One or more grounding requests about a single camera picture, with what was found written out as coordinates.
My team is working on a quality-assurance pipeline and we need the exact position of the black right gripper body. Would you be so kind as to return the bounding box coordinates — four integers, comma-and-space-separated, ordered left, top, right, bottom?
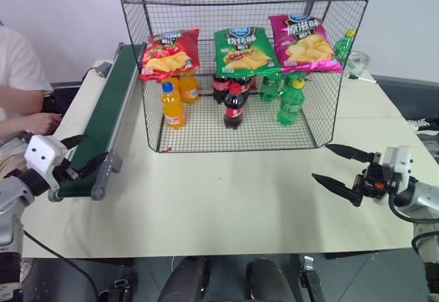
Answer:
354, 151, 396, 200

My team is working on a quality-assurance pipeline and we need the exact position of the white marker pen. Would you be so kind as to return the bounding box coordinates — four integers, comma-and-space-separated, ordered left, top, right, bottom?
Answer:
347, 73, 377, 84

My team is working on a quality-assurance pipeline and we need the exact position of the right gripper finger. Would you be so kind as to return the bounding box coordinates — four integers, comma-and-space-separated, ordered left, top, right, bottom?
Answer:
311, 173, 365, 208
324, 143, 375, 163

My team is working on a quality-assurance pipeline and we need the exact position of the green soda bottle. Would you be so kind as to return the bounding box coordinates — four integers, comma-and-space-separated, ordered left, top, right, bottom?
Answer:
333, 28, 357, 65
283, 71, 310, 86
276, 78, 307, 127
259, 71, 284, 103

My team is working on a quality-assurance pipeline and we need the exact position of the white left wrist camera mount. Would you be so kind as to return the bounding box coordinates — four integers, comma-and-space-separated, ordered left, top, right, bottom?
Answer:
24, 134, 69, 192

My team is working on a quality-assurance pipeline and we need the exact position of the white power strip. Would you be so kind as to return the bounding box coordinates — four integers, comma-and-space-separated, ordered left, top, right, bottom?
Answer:
407, 117, 439, 132

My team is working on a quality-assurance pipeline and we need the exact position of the clear tape roll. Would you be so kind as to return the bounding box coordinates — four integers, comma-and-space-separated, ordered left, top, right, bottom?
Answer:
346, 51, 372, 76

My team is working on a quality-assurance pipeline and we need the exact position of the person's hand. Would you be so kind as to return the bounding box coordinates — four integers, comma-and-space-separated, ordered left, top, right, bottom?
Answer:
21, 112, 63, 135

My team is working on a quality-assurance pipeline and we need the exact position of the cola bottle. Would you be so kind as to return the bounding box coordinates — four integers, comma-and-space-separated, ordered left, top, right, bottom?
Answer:
212, 73, 235, 105
235, 74, 257, 97
223, 83, 250, 130

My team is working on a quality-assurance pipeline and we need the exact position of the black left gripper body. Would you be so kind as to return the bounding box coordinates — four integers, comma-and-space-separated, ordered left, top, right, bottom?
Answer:
53, 157, 82, 185

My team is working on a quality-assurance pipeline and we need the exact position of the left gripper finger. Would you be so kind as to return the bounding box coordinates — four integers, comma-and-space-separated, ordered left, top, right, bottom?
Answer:
76, 152, 109, 177
60, 134, 88, 150

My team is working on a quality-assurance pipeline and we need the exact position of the dark rounded shape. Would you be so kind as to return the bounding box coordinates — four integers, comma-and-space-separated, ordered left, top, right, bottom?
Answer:
160, 256, 213, 302
246, 257, 296, 302

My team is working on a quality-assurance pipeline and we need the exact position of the black device under table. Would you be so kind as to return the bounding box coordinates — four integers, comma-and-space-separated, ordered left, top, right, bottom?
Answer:
98, 279, 139, 302

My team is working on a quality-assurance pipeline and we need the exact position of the green chips bag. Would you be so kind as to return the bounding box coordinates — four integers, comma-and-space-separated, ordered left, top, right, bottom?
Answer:
213, 26, 283, 78

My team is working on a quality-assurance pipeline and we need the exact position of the orange soda bottle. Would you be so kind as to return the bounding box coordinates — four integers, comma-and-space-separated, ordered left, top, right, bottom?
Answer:
161, 76, 182, 92
160, 82, 187, 130
178, 70, 201, 105

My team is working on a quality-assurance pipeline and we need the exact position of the person in white shirt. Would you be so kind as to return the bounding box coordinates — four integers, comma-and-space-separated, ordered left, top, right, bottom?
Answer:
0, 20, 63, 179

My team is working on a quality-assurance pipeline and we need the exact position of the black table clamp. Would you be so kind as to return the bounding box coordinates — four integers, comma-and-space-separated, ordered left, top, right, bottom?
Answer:
298, 255, 326, 302

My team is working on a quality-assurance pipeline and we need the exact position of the green conveyor belt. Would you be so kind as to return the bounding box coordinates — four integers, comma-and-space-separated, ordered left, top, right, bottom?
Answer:
47, 42, 147, 202

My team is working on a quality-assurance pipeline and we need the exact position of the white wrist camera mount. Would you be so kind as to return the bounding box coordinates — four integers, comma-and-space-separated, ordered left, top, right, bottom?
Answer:
372, 146, 418, 207
24, 134, 69, 192

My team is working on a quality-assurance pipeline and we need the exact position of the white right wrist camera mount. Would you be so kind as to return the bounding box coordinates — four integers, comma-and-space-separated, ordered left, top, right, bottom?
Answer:
372, 146, 418, 207

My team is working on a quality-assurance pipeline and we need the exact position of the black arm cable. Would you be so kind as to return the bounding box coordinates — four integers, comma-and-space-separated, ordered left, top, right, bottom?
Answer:
21, 229, 101, 298
388, 191, 439, 252

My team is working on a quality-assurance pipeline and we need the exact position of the black wire rack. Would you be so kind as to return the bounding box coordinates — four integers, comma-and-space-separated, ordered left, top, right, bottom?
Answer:
114, 0, 377, 154

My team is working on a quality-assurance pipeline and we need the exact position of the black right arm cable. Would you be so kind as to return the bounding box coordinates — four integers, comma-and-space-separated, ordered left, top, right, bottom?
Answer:
388, 191, 439, 252

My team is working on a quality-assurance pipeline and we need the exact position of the red chips bag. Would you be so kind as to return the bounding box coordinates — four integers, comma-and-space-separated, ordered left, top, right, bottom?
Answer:
138, 27, 201, 83

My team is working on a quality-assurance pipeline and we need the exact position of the magenta chips bag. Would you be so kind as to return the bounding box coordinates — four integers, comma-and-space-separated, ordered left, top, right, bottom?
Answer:
268, 14, 345, 74

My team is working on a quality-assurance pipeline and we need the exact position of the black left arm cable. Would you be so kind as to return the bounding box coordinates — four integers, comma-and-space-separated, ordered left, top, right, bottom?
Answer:
21, 229, 101, 298

